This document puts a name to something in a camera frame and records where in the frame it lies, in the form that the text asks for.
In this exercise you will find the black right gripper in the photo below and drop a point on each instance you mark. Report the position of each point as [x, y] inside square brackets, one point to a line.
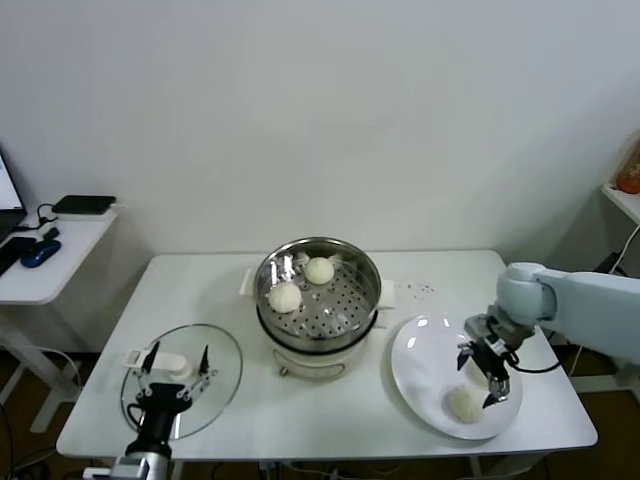
[491, 360]

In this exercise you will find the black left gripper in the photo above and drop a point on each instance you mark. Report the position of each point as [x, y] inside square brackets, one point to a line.
[160, 395]

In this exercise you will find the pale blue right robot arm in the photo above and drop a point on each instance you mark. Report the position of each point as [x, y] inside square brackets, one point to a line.
[575, 300]

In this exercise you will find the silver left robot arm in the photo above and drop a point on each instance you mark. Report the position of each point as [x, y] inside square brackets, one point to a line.
[140, 465]

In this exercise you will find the stainless steel steamer basket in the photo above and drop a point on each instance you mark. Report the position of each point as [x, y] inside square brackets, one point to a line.
[360, 280]

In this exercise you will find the white round plate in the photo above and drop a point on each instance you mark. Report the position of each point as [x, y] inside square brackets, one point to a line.
[425, 360]

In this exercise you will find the white side desk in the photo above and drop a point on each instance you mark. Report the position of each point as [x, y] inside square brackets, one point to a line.
[50, 280]

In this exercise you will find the blue computer mouse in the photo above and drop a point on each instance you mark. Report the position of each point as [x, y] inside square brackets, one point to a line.
[41, 253]

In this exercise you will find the small black adapter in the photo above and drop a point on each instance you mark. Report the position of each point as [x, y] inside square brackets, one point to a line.
[51, 233]

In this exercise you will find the black flat device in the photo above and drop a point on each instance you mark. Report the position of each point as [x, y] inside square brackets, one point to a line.
[85, 204]

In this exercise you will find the black smartphone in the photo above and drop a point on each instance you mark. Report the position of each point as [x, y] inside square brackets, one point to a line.
[15, 250]

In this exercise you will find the white shelf unit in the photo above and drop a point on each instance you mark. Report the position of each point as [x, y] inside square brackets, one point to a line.
[617, 210]

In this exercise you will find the black laptop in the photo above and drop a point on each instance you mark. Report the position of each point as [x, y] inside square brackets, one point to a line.
[11, 200]

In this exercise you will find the orange snack bag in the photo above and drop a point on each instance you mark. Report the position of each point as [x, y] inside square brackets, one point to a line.
[631, 175]

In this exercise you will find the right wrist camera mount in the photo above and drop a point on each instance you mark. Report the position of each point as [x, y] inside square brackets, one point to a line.
[479, 327]

